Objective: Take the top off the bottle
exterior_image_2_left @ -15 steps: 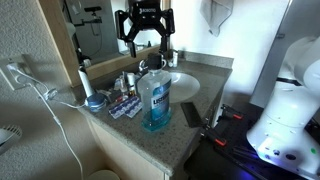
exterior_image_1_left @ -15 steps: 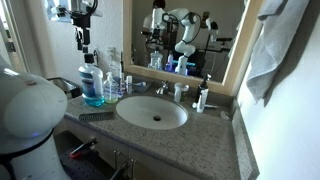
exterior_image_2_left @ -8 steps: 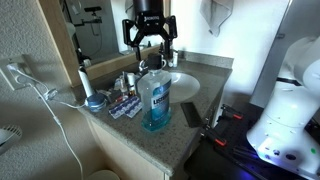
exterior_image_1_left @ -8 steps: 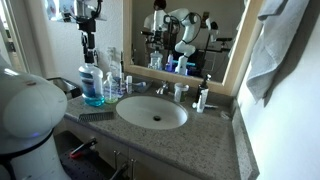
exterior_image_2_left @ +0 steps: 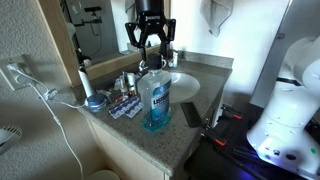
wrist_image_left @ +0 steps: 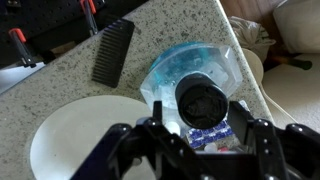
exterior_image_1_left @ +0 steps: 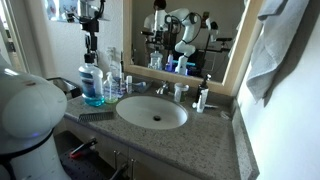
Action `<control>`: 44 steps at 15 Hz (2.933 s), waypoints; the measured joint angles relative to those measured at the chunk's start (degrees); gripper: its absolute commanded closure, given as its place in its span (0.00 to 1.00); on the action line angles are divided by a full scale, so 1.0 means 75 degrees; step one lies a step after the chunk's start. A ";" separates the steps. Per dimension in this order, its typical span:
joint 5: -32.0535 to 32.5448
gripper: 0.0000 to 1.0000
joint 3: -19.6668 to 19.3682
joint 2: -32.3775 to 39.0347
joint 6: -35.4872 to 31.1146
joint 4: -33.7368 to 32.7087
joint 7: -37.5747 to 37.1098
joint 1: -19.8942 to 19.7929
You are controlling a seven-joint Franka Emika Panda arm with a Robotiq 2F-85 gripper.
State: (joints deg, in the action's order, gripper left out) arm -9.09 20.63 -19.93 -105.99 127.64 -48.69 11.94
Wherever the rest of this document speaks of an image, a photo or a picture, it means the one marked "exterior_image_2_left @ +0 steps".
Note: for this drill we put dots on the small white capped bottle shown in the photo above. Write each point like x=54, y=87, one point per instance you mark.
x=131, y=83

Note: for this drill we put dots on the black comb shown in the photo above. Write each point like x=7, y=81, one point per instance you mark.
x=191, y=114

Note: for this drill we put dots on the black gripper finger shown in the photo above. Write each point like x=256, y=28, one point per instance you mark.
x=133, y=33
x=169, y=31

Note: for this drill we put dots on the small red tube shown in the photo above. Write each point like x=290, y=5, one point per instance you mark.
x=121, y=98

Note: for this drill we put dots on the chrome faucet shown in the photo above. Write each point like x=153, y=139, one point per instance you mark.
x=142, y=66

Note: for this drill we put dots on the wood framed mirror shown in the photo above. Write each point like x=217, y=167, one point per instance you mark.
x=63, y=50

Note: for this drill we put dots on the blue round jar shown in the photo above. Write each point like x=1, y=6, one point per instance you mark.
x=96, y=102

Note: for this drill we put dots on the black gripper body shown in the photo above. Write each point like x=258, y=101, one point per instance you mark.
x=150, y=21

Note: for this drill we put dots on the small blue blister pack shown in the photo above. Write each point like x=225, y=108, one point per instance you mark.
x=134, y=111

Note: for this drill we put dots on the white fan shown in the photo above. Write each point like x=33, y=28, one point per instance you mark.
x=8, y=137

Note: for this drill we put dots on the white wall outlet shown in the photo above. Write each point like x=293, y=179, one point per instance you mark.
x=15, y=75

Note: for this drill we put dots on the white round bin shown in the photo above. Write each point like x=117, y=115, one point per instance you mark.
x=103, y=175

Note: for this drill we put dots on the clear blue mouthwash bottle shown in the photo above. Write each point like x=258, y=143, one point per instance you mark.
x=155, y=100

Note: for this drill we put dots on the white oval sink basin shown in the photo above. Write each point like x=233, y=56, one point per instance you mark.
x=183, y=86

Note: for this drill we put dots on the black perforated mounting board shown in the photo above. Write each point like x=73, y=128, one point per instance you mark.
x=233, y=146

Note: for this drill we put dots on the grey hanging towel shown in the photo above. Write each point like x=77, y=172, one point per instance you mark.
x=216, y=15

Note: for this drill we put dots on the large blue blister pack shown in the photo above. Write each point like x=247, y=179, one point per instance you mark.
x=121, y=107

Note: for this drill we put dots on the white electric toothbrush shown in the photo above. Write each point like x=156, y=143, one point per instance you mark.
x=86, y=81

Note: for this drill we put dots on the white tube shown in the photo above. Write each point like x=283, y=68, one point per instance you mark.
x=175, y=59

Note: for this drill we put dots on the clear pump sanitizer bottle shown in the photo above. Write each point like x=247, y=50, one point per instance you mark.
x=120, y=82

